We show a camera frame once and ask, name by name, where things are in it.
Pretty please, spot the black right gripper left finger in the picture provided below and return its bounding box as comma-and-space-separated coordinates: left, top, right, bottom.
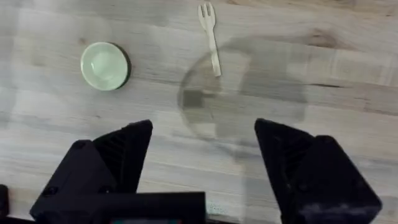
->
29, 119, 154, 220

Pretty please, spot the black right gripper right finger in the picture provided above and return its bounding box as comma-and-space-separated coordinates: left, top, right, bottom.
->
254, 118, 383, 224

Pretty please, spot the pale green round container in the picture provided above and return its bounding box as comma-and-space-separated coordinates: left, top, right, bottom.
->
80, 41, 132, 92

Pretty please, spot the wooden fork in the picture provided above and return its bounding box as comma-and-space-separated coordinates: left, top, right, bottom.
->
197, 2, 222, 78

